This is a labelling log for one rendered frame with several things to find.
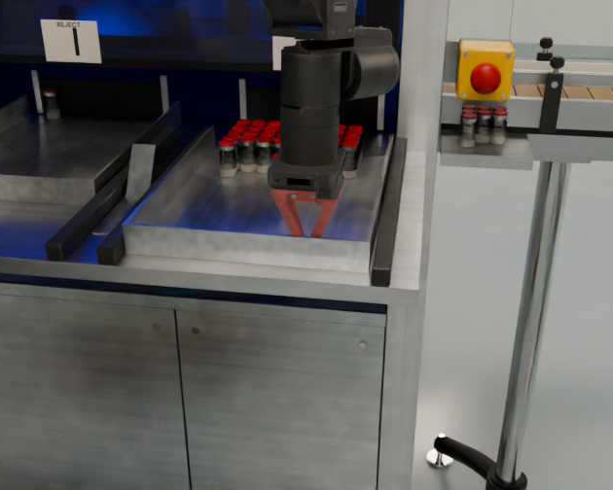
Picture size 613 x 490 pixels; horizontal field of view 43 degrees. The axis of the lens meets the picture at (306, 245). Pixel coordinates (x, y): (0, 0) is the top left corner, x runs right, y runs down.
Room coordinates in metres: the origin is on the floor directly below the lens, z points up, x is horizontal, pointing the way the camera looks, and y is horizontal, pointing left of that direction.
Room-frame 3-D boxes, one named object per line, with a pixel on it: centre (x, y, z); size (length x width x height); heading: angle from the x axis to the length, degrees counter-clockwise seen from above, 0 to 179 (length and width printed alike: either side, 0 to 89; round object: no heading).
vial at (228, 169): (0.95, 0.10, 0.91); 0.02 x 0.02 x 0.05
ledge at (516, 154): (1.11, -0.27, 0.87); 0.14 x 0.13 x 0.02; 171
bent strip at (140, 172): (0.85, 0.21, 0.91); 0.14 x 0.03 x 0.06; 170
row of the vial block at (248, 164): (0.96, 0.02, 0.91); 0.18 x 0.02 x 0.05; 80
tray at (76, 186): (1.04, 0.35, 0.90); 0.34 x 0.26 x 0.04; 171
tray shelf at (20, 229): (0.95, 0.20, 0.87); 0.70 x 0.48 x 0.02; 81
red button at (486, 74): (1.02, -0.24, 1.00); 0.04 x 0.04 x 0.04; 81
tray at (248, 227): (0.88, 0.04, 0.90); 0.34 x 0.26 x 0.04; 170
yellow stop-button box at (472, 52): (1.07, -0.25, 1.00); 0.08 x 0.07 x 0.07; 171
